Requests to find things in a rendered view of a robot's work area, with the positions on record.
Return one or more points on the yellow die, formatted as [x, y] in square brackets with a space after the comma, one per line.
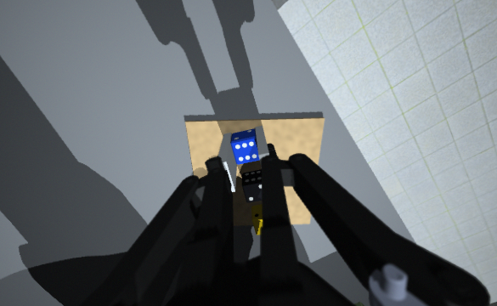
[257, 217]

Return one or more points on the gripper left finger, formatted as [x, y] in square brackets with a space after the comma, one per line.
[145, 273]

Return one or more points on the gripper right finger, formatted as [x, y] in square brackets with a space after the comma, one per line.
[394, 270]

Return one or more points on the black die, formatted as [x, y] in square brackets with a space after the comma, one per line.
[252, 185]

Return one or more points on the tan textured mat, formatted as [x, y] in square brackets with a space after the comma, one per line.
[288, 135]

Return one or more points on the blue die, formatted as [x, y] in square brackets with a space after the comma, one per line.
[244, 146]

